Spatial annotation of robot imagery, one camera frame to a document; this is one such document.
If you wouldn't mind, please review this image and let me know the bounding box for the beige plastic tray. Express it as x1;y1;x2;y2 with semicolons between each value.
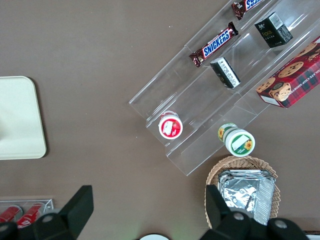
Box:
0;75;48;161

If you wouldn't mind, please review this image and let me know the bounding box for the aluminium foil tray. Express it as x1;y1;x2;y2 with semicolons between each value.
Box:
217;169;276;227

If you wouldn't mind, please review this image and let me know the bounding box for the light wicker basket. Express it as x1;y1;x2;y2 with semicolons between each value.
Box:
205;155;281;229

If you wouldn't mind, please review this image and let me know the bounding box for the small black carton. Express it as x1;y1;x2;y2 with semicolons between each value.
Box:
254;11;294;49
209;56;242;89

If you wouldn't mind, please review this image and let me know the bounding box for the clear acrylic bottle rack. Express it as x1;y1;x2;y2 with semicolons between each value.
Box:
0;198;55;227

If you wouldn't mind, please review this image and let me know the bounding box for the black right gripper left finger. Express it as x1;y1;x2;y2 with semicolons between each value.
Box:
0;184;95;240

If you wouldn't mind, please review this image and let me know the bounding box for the green lid yogurt cup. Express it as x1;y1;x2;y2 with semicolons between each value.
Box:
217;122;256;158

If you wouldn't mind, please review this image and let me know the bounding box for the red tartan cookie box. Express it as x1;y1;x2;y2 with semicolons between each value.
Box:
255;35;320;110

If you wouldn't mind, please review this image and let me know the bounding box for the red lid yogurt cup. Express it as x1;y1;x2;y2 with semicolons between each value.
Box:
157;110;184;141

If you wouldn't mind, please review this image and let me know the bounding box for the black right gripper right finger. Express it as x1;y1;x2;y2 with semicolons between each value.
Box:
199;184;309;240

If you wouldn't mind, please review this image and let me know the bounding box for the Snickers chocolate bar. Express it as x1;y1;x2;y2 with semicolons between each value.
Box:
189;21;239;69
231;0;263;21

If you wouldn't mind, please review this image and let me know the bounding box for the clear acrylic stepped shelf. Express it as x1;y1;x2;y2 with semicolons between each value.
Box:
128;0;320;177

